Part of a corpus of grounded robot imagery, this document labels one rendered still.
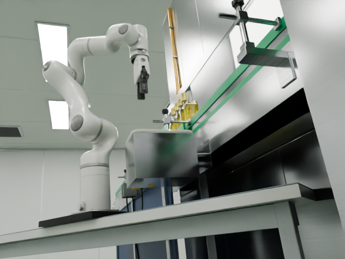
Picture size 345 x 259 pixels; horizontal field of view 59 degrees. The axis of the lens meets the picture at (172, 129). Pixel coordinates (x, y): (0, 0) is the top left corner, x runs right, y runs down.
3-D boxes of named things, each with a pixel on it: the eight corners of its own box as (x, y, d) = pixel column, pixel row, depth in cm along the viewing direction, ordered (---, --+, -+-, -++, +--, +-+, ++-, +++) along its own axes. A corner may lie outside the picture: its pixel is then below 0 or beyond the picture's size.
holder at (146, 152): (214, 176, 104) (208, 133, 110) (135, 178, 96) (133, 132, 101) (196, 185, 119) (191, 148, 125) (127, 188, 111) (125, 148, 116)
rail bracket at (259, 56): (302, 78, 68) (280, -1, 75) (235, 73, 62) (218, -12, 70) (288, 89, 72) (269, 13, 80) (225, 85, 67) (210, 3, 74)
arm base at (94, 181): (90, 211, 108) (89, 161, 114) (60, 218, 119) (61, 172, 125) (129, 211, 122) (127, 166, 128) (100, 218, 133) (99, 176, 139)
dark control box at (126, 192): (137, 196, 181) (136, 182, 184) (123, 197, 178) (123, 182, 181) (134, 198, 188) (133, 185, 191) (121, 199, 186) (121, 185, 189)
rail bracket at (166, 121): (193, 135, 129) (189, 109, 133) (154, 135, 123) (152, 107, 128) (190, 138, 131) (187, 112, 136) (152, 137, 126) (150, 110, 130)
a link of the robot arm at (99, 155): (73, 170, 124) (73, 116, 132) (102, 176, 140) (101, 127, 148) (96, 164, 119) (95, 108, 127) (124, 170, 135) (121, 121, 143)
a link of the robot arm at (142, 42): (141, 44, 126) (152, 55, 134) (139, 19, 130) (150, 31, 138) (124, 52, 129) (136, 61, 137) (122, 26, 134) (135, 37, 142)
